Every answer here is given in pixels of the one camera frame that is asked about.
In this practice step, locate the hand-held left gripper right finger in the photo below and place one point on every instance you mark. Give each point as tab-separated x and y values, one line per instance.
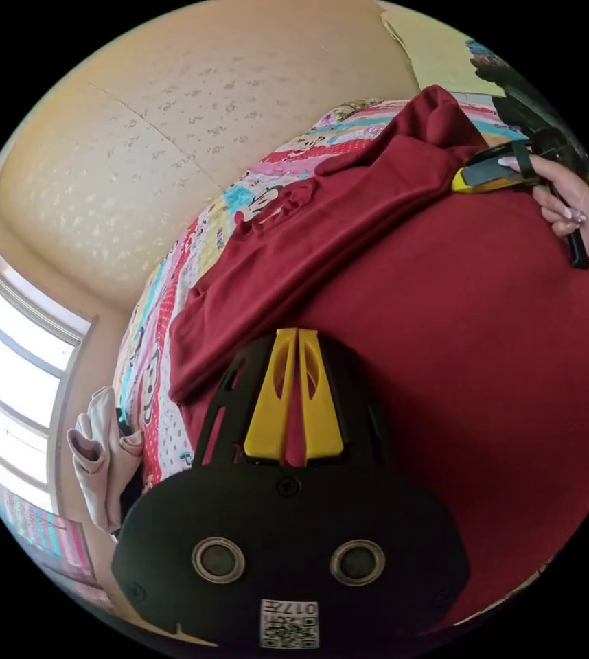
323	417

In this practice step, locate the pile of clothes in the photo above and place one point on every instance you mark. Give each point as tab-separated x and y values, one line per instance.
100	453

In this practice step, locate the window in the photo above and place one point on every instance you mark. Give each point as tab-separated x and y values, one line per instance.
11	370

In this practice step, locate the red long sleeve shirt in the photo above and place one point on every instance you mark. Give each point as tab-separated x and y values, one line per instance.
454	334

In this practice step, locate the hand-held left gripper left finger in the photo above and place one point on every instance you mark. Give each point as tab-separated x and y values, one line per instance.
266	412

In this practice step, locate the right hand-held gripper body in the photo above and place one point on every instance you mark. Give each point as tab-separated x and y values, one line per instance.
518	110

